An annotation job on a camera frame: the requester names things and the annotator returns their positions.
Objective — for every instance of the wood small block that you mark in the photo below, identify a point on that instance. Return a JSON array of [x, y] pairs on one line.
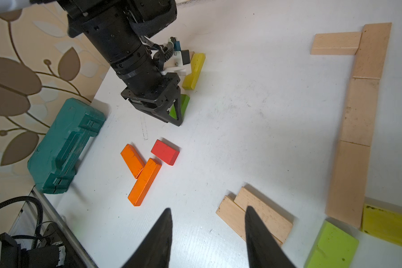
[[277, 225], [342, 43]]

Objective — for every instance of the yellow long block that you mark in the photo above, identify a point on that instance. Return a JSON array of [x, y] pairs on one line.
[[190, 81]]

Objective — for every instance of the wood long block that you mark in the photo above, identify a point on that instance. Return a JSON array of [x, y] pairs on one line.
[[234, 216], [371, 54], [358, 122]]

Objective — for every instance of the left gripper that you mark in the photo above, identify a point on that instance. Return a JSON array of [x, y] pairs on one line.
[[159, 101]]

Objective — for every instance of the wood long block vertical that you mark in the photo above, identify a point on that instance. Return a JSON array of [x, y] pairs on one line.
[[346, 195]]

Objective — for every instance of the yellow-green long block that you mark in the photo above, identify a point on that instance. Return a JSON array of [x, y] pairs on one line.
[[382, 224]]

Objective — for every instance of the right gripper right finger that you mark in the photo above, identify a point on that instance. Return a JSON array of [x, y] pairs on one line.
[[262, 249]]

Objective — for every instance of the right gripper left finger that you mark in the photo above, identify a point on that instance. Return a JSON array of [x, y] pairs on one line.
[[155, 249]]

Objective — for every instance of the red block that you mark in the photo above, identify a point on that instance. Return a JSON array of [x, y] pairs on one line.
[[165, 153]]

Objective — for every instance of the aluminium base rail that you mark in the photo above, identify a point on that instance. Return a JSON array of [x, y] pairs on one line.
[[55, 230]]

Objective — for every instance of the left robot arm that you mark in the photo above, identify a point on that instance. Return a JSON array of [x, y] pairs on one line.
[[121, 31]]

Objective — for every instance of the dark green block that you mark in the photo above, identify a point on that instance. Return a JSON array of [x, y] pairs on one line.
[[184, 101]]

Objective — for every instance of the light green small block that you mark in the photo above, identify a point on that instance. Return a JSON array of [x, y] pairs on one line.
[[333, 248]]

